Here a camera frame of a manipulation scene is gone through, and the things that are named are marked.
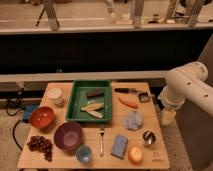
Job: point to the orange fruit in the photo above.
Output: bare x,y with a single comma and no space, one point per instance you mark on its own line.
135,155

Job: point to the small black square dish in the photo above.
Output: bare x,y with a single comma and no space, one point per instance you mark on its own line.
144,97

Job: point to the orange carrot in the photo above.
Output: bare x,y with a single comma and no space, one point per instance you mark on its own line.
128,103

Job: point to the blue sponge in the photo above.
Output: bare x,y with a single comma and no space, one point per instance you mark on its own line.
119,146

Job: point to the gray robot base column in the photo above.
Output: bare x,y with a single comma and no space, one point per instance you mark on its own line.
195,125

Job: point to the purple bowl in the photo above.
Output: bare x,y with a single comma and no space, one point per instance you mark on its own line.
68,136

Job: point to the small blue cup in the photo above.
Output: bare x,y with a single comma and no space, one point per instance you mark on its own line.
84,154

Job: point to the blue box beside table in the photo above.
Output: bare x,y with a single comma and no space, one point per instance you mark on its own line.
27,112

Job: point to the small metal cup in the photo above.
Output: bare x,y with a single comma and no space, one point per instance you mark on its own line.
149,138

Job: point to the yellow banana peel lower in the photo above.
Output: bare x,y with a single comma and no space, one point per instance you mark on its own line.
95,114

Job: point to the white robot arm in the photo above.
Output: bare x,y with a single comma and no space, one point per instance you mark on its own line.
187,82

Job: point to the silver fork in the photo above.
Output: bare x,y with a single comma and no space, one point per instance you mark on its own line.
101,131

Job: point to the crumpled blue cloth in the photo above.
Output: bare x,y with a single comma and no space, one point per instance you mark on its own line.
133,120

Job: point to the orange bowl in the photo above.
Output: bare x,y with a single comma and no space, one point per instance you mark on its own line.
42,117

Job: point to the yellow banana peel upper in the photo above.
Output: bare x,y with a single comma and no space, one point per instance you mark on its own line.
92,107

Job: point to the green plastic tray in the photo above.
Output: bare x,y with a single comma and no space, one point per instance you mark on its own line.
78,99

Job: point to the dark brush block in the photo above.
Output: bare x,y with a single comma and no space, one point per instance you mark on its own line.
94,93

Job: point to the yellow banana peel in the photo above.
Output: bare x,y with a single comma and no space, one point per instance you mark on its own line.
92,107
95,114

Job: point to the dark red grape bunch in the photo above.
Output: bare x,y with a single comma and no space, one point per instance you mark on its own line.
42,145

